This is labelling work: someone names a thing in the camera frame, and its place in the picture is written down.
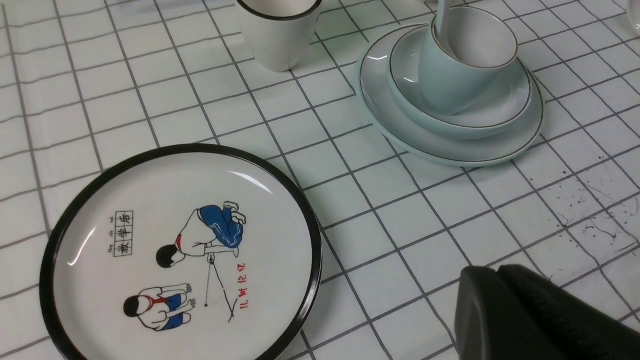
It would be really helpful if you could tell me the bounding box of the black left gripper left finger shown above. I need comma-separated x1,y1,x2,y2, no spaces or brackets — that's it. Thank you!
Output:
454,266,566,360

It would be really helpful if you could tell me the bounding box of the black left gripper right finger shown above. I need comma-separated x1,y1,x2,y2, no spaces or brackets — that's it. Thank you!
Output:
497,264,640,360

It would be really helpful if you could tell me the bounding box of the pale blue bowl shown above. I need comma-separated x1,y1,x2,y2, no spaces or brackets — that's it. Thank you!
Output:
387,26,533,140

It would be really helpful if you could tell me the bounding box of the pale blue cup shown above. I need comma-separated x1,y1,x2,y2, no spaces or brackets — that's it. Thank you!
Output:
418,4,518,116

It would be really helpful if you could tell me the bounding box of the plain white spoon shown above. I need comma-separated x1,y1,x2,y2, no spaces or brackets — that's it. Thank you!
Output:
434,0,458,60

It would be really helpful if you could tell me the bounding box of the pale blue plate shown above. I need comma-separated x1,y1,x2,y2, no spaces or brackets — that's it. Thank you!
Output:
354,23,546,167

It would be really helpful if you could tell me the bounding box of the white plate black rim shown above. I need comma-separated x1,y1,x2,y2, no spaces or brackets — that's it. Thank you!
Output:
39,143,323,360

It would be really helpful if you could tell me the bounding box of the white cup black rim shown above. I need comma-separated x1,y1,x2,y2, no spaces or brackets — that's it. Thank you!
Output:
235,0,323,73

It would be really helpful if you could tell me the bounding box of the white grid tablecloth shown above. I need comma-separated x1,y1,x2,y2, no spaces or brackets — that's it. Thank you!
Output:
0,0,640,360

